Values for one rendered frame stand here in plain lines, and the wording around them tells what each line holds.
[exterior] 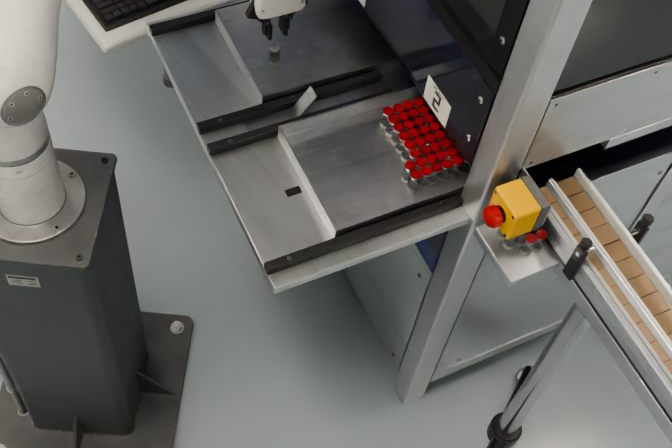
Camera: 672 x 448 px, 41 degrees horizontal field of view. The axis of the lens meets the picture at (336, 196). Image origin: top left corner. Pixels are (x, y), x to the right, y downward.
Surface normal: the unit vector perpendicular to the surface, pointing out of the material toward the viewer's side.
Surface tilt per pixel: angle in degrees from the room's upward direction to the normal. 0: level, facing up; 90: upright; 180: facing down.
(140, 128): 0
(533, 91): 90
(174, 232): 0
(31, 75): 68
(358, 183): 0
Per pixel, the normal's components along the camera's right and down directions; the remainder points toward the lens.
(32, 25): 0.65, 0.34
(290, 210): 0.09, -0.58
